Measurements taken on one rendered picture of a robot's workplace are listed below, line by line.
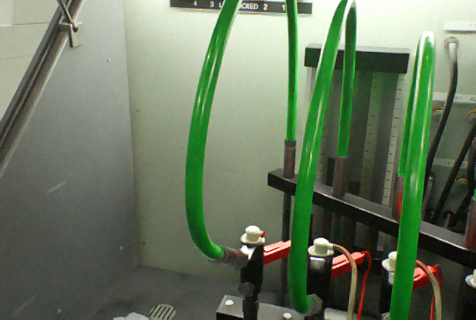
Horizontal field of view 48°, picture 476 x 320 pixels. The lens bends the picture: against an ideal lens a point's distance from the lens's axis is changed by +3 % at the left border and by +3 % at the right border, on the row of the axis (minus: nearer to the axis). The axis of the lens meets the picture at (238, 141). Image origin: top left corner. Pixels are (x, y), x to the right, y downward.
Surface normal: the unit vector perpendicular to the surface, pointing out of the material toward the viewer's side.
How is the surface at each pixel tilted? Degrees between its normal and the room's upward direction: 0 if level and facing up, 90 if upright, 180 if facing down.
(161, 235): 90
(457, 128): 90
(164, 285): 0
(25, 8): 90
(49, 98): 90
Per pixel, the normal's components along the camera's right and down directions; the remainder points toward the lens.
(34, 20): 0.78, 0.23
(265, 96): -0.30, 0.32
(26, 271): 0.95, 0.12
